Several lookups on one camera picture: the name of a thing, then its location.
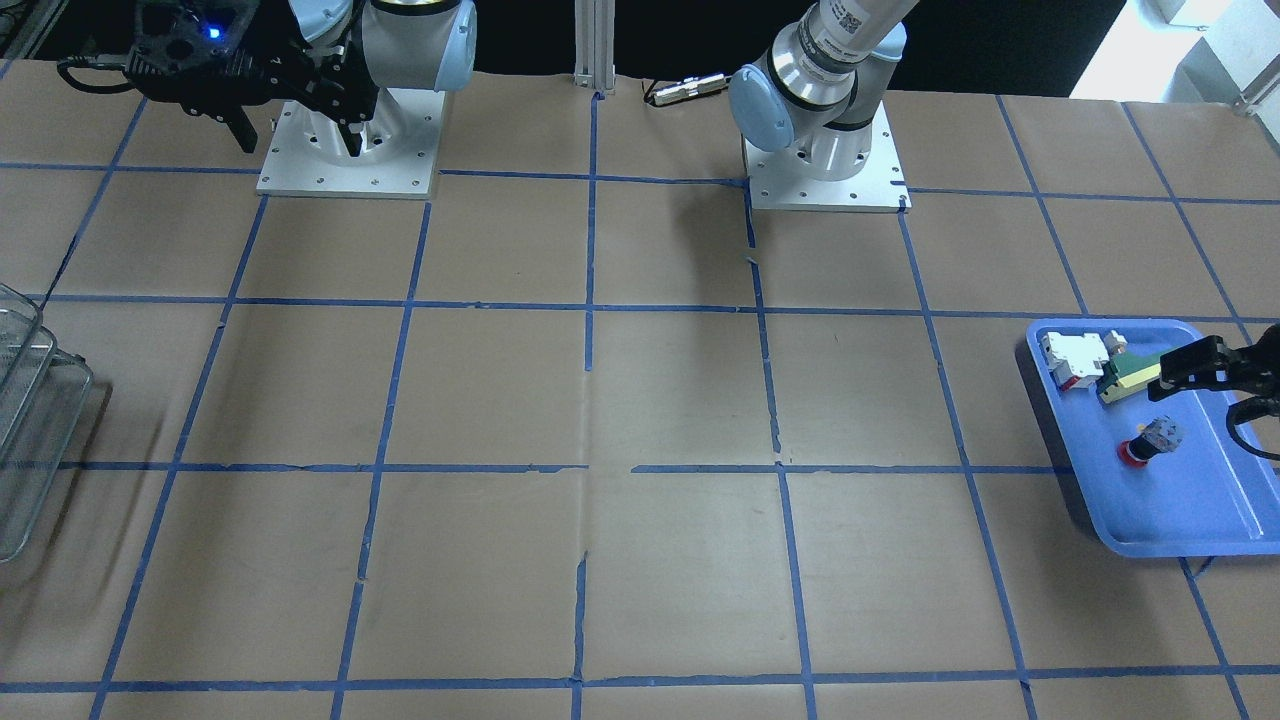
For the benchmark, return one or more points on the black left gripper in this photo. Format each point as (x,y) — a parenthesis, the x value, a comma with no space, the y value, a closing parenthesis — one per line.
(1205,357)

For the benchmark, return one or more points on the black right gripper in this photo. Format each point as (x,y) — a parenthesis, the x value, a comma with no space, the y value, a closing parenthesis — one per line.
(312,72)

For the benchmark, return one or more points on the red emergency stop button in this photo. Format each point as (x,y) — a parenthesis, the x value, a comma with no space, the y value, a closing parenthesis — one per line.
(1161,435)

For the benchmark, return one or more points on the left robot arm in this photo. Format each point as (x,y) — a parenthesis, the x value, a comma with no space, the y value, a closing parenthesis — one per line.
(1021,208)

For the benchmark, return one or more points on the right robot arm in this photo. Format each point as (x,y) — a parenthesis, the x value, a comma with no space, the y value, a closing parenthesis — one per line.
(427,45)

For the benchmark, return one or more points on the green yellow terminal block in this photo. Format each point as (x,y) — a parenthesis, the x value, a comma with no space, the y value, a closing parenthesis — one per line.
(1124,372)

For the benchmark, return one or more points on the blue plastic tray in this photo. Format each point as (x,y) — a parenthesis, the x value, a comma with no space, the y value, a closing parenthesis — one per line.
(1152,479)

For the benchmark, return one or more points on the white circuit breaker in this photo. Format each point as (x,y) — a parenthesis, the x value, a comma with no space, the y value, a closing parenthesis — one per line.
(1075,361)

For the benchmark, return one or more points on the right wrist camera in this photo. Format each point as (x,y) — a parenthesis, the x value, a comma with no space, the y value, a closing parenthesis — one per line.
(190,30)

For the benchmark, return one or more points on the aluminium frame post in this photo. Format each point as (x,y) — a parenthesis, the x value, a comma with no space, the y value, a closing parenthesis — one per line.
(593,36)

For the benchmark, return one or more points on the silver wire mesh shelf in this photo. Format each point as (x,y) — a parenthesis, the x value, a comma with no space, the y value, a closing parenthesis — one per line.
(43,392)

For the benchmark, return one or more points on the silver cable connector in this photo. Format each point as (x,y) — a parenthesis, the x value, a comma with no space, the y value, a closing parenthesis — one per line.
(686,90)

